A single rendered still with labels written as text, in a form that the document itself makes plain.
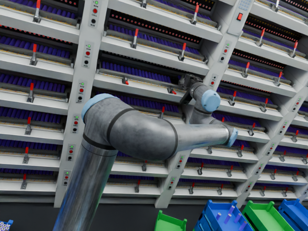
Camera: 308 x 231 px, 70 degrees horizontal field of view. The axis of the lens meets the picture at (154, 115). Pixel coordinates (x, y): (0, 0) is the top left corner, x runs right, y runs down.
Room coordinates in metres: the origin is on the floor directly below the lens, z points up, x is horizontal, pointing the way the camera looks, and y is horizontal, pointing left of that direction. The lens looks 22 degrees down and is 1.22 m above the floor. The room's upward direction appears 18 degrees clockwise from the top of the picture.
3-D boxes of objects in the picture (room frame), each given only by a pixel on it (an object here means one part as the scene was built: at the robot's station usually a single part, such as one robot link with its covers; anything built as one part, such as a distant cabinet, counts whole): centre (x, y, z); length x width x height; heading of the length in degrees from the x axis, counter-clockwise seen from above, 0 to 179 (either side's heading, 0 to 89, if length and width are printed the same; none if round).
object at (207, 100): (1.03, -0.21, 0.97); 0.12 x 0.09 x 0.10; 22
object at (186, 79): (1.19, -0.15, 0.98); 0.12 x 0.08 x 0.09; 22
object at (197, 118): (1.02, -0.23, 0.86); 0.12 x 0.09 x 0.12; 54
